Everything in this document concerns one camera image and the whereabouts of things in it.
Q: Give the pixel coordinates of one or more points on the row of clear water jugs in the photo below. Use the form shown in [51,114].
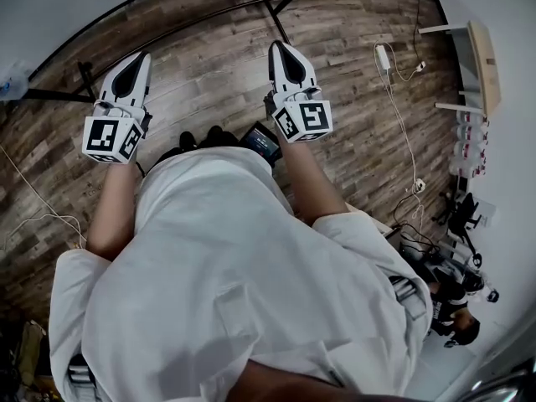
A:
[467,145]

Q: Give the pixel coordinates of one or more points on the black office chair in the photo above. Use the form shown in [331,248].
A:
[462,216]

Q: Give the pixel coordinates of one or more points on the brown cardboard piece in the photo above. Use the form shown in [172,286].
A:
[31,350]

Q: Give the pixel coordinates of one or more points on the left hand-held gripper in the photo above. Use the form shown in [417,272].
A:
[102,136]

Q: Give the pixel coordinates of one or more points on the person's left forearm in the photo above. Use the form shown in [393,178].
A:
[115,212]

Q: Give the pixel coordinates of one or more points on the clear plastic bag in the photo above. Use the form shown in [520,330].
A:
[14,80]

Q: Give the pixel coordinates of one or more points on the person's black shoe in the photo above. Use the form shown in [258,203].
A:
[187,140]
[215,131]

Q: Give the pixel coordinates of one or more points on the person's white shirt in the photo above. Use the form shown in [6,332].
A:
[230,266]

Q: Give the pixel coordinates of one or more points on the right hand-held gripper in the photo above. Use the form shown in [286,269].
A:
[312,117]

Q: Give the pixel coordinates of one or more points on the person's right black shoe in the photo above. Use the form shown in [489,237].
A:
[215,131]

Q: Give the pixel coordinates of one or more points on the person's left black shoe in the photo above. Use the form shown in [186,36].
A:
[187,140]

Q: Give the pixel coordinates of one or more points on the white power strip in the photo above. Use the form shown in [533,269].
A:
[382,56]

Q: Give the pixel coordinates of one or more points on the white plug adapter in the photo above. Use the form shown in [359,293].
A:
[420,65]

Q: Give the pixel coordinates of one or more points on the person's head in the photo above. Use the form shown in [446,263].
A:
[314,385]

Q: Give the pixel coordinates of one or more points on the white floor socket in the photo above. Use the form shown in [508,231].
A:
[419,185]

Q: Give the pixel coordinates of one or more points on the black screen device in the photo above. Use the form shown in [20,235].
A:
[261,142]

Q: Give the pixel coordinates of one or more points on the white paper sheet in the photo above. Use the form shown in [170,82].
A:
[486,212]

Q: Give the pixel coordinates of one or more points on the person's black trousers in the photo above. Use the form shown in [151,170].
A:
[228,141]

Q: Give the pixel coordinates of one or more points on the person's right forearm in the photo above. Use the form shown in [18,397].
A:
[314,182]

